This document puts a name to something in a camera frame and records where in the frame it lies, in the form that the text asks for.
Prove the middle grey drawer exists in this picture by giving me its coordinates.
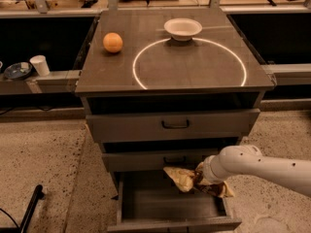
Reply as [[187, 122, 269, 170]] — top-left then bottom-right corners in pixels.
[[102, 148, 221, 172]]

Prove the white paper cup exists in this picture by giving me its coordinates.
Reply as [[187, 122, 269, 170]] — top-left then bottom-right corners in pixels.
[[30, 55, 50, 76]]

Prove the black cable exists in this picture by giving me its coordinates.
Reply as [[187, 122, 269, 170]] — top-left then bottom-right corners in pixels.
[[0, 208, 20, 229]]

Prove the bottom grey open drawer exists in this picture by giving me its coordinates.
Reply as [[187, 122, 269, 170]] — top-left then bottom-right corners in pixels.
[[108, 170, 241, 233]]

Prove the dark blue plate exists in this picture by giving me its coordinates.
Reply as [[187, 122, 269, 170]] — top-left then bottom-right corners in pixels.
[[4, 62, 32, 81]]

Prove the orange fruit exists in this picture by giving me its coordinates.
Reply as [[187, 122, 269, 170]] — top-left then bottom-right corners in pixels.
[[103, 32, 123, 53]]

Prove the brown and yellow chip bag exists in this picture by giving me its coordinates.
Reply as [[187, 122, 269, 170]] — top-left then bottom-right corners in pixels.
[[163, 167, 234, 198]]

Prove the black metal leg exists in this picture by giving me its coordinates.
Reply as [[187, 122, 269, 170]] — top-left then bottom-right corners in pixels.
[[0, 184, 45, 233]]

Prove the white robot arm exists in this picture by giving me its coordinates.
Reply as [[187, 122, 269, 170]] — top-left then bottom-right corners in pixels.
[[202, 145, 311, 197]]

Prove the grey drawer cabinet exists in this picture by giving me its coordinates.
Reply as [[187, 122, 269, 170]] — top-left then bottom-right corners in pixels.
[[74, 6, 276, 233]]

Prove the top grey drawer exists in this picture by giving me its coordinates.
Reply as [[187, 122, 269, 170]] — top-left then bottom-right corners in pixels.
[[86, 109, 259, 143]]

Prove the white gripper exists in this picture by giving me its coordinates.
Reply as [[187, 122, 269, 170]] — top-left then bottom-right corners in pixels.
[[194, 155, 229, 193]]

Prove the white paper bowl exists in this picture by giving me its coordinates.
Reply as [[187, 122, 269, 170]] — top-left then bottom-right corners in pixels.
[[164, 18, 202, 42]]

